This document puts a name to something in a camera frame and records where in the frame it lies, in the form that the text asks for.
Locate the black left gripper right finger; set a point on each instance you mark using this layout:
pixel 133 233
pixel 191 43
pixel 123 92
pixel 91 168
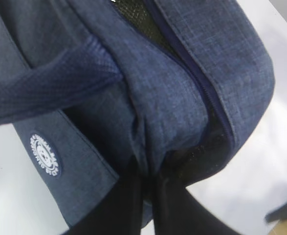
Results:
pixel 176 211

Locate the dark blue lunch bag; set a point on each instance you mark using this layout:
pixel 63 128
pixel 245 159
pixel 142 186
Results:
pixel 92 86

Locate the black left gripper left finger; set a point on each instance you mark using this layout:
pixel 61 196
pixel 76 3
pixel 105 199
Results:
pixel 120 212

